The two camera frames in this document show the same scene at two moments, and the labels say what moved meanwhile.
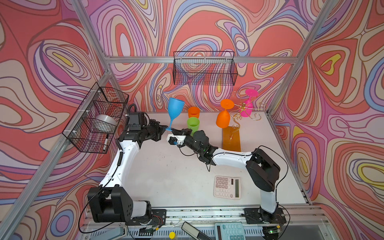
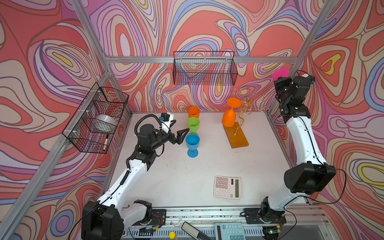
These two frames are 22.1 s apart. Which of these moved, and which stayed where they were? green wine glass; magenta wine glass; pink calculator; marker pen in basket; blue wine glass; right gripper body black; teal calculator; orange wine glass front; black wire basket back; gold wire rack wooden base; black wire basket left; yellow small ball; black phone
Moved: right gripper body black; magenta wine glass; gold wire rack wooden base; blue wine glass
Stayed: pink calculator; yellow small ball; green wine glass; black phone; teal calculator; marker pen in basket; orange wine glass front; black wire basket back; black wire basket left
